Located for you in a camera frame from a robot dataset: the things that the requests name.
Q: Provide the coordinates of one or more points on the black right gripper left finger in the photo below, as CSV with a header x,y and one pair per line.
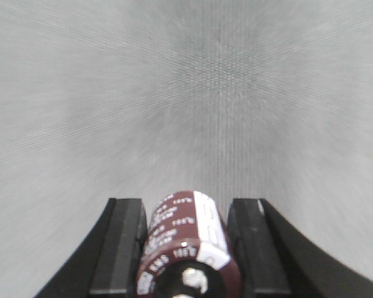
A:
x,y
105,263

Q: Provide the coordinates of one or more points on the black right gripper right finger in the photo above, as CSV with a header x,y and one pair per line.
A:
x,y
277,260

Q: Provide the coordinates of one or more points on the maroon cylindrical capacitor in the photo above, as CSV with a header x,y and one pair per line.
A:
x,y
187,252

